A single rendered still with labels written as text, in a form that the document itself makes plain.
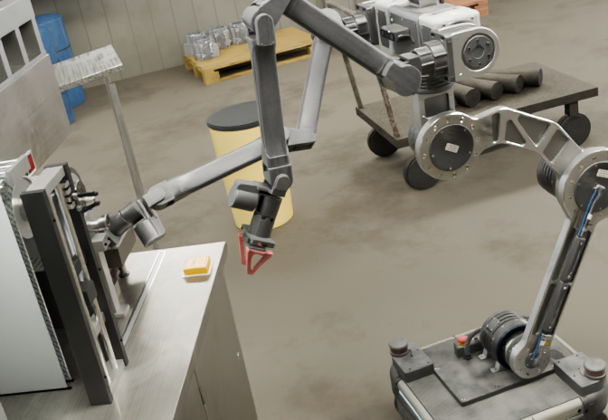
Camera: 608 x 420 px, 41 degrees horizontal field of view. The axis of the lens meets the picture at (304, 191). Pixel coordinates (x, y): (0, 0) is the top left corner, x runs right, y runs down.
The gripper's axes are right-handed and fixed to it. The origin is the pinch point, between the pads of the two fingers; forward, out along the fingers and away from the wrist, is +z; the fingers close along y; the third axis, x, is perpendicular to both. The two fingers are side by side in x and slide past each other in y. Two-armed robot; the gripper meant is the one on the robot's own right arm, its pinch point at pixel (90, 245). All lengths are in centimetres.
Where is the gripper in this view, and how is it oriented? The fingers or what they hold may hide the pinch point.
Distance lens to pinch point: 233.0
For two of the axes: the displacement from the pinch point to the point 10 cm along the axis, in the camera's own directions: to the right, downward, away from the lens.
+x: -6.3, -7.2, -2.9
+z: -7.7, 5.6, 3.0
